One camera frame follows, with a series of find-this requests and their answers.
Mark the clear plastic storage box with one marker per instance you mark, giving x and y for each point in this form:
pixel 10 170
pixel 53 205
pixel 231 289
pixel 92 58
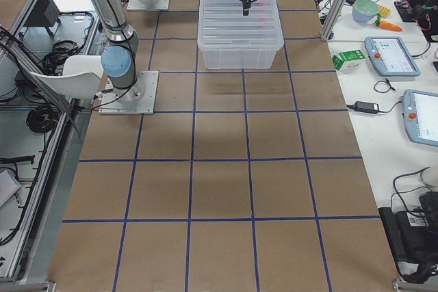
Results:
pixel 228 39

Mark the green and blue bowl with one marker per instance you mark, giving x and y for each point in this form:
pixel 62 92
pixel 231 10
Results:
pixel 364 10

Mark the green white carton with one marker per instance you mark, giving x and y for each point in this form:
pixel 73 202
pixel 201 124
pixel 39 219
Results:
pixel 348 60

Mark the yellow toy corn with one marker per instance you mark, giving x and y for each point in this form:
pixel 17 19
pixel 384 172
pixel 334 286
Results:
pixel 383 11

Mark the toy carrot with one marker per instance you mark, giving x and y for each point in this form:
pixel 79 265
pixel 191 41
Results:
pixel 380 23

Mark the upper teach pendant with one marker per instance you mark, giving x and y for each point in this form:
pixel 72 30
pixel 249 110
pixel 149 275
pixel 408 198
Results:
pixel 390 57

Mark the teach pendant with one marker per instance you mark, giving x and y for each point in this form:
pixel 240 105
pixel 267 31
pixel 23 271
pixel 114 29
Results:
pixel 420 116
pixel 390 57

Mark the black power adapter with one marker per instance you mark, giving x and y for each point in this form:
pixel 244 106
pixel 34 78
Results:
pixel 364 107

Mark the white plastic chair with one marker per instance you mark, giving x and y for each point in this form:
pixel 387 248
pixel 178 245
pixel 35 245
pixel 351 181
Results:
pixel 80 79

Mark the black monitor on floor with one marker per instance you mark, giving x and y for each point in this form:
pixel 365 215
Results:
pixel 45 14

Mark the lower teach pendant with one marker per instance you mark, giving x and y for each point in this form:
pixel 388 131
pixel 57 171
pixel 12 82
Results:
pixel 420 116

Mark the black device lower right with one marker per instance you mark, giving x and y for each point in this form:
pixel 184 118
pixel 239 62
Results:
pixel 412 237

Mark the coiled black cable floor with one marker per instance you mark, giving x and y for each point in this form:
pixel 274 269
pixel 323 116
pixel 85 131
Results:
pixel 42 118

